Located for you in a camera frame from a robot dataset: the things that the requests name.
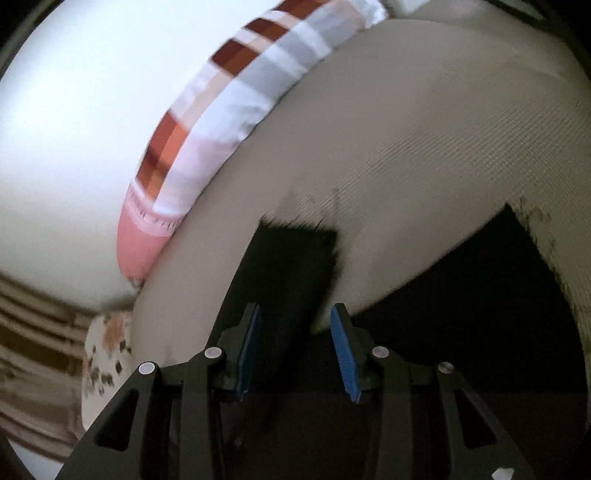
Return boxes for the brown striped curtain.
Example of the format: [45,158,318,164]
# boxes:
[0,272,101,463]

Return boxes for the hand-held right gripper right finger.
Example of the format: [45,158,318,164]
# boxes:
[330,302,537,480]

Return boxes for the black pants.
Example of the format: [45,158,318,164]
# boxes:
[219,203,588,464]

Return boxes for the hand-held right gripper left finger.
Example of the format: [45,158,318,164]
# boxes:
[55,302,264,480]

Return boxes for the checked orange white pillow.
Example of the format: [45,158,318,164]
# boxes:
[115,0,389,288]

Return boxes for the floral white pillow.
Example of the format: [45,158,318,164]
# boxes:
[81,311,138,435]

